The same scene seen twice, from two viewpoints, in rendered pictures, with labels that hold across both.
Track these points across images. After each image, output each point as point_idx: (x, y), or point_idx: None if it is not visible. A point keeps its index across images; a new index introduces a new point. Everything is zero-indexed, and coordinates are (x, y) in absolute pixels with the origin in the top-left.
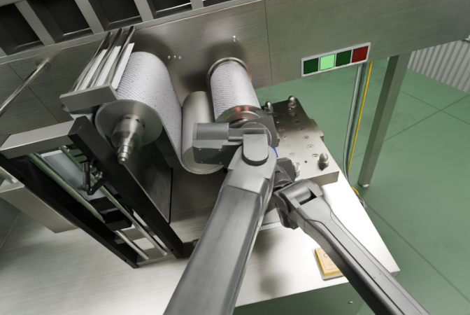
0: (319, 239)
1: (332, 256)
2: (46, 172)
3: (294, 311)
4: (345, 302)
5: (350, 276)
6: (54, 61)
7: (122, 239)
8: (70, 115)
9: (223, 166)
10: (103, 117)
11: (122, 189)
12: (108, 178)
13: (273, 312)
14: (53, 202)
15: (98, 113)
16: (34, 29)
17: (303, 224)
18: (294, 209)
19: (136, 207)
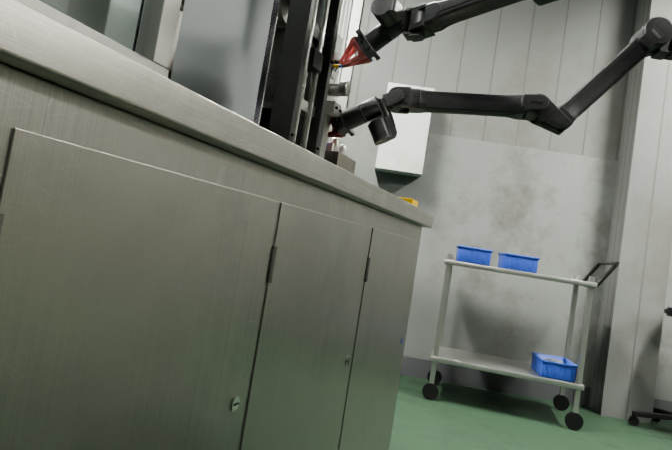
0: (433, 97)
1: (445, 100)
2: None
3: (384, 329)
4: (400, 332)
5: (459, 100)
6: None
7: (302, 92)
8: None
9: (401, 20)
10: None
11: (339, 17)
12: None
13: (379, 309)
14: None
15: None
16: None
17: (419, 95)
18: (409, 90)
19: (334, 47)
